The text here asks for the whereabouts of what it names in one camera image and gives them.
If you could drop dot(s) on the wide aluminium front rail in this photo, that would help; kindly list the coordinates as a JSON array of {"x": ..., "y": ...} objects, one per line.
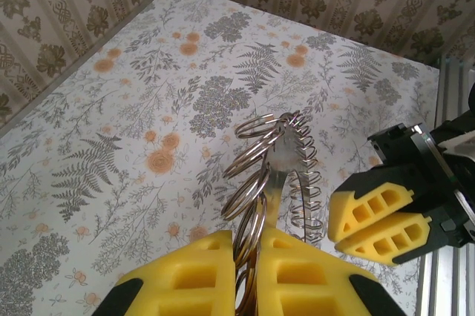
[{"x": 445, "y": 282}]

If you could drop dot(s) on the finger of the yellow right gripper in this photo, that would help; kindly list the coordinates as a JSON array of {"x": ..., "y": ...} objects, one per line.
[
  {"x": 419, "y": 234},
  {"x": 401, "y": 182}
]

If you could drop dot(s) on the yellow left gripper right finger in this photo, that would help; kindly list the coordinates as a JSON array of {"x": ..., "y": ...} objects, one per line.
[{"x": 326, "y": 275}]

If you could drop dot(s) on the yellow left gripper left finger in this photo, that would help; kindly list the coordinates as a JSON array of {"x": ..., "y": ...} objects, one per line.
[{"x": 174, "y": 264}]

